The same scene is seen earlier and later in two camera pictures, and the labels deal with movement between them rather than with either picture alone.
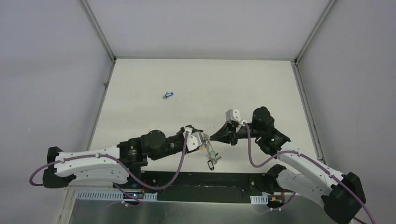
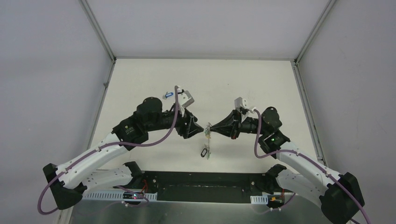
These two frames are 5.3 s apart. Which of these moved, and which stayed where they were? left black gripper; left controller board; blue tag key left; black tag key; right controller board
Moved: black tag key; left black gripper
Stayed: right controller board; left controller board; blue tag key left
